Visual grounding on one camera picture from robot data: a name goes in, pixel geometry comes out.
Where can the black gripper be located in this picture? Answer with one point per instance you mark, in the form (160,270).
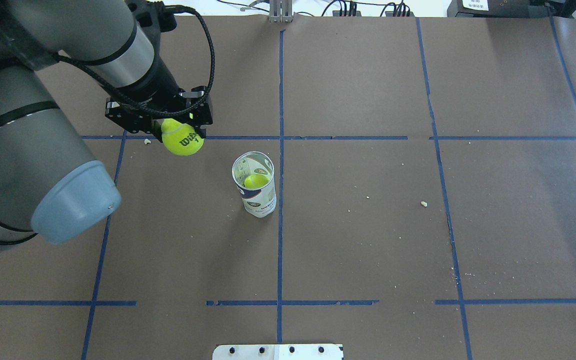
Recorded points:
(156,86)

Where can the yellow Wilson tennis ball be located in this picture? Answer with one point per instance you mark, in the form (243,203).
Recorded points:
(180,138)

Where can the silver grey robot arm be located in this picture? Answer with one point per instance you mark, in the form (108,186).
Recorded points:
(51,184)

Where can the clear tennis ball can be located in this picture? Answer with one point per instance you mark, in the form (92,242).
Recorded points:
(258,202)

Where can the tennis ball inside can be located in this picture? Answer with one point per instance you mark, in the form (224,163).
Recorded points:
(255,181)

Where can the brown paper table cover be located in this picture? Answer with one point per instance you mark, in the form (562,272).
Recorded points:
(425,175)

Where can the black computer box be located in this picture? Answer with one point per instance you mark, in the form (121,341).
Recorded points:
(515,9)

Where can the aluminium frame post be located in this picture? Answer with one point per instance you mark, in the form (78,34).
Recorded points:
(281,11)

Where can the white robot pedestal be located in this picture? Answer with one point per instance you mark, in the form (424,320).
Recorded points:
(296,351)

